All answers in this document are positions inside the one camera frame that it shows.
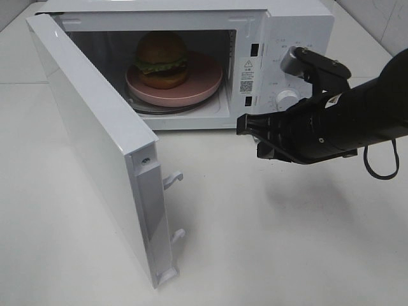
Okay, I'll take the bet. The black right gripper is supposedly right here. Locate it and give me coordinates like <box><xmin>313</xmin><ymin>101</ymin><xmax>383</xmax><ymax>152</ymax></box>
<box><xmin>236</xmin><ymin>47</ymin><xmax>357</xmax><ymax>164</ymax></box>

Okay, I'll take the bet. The white timer knob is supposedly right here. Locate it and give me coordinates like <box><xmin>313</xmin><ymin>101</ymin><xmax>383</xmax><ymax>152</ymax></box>
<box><xmin>276</xmin><ymin>89</ymin><xmax>300</xmax><ymax>112</ymax></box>

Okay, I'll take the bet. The pink plate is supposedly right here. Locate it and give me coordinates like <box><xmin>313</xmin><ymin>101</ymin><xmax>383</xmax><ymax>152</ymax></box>
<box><xmin>126</xmin><ymin>51</ymin><xmax>223</xmax><ymax>108</ymax></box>

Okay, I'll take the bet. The burger with lettuce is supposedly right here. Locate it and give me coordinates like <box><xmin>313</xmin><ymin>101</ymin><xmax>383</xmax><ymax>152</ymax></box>
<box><xmin>134</xmin><ymin>31</ymin><xmax>188</xmax><ymax>89</ymax></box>

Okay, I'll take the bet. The white microwave door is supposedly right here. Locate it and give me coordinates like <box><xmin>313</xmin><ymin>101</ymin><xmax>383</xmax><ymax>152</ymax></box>
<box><xmin>27</xmin><ymin>14</ymin><xmax>185</xmax><ymax>287</ymax></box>

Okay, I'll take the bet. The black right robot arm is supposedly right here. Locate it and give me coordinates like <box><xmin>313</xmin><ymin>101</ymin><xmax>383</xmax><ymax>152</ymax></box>
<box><xmin>237</xmin><ymin>47</ymin><xmax>407</xmax><ymax>164</ymax></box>

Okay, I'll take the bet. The upper white power knob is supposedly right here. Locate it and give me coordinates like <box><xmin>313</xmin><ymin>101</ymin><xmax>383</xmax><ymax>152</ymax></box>
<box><xmin>280</xmin><ymin>46</ymin><xmax>307</xmax><ymax>78</ymax></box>

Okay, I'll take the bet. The glass microwave turntable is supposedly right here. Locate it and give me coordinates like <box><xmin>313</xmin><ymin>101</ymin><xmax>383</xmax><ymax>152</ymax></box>
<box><xmin>127</xmin><ymin>94</ymin><xmax>221</xmax><ymax>115</ymax></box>

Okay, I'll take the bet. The white microwave oven body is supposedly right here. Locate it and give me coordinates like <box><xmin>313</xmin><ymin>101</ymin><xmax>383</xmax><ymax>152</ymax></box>
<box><xmin>34</xmin><ymin>1</ymin><xmax>334</xmax><ymax>134</ymax></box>

